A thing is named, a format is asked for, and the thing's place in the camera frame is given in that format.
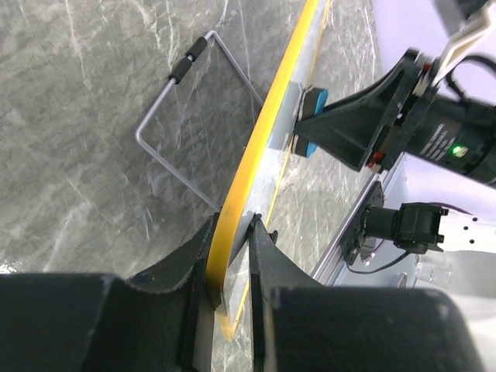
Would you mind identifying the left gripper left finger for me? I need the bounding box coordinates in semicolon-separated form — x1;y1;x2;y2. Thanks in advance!
1;216;217;371

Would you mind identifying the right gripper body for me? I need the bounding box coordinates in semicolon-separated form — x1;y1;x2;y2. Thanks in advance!
367;50;495;187

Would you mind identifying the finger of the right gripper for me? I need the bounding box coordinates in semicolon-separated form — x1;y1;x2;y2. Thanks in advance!
294;113;384;171
323;48;421;114

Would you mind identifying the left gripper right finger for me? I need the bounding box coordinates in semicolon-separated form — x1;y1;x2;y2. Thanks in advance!
247;215;484;371

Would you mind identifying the yellow framed whiteboard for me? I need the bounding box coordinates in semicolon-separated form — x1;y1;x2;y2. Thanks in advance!
206;1;331;341

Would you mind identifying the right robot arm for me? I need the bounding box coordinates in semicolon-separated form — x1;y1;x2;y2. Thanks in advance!
292;1;495;267

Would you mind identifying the aluminium mounting rail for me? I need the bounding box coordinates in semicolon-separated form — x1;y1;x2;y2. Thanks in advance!
312;174;381;285

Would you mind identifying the wire whiteboard stand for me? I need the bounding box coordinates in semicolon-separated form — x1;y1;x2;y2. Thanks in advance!
134;29;264;213

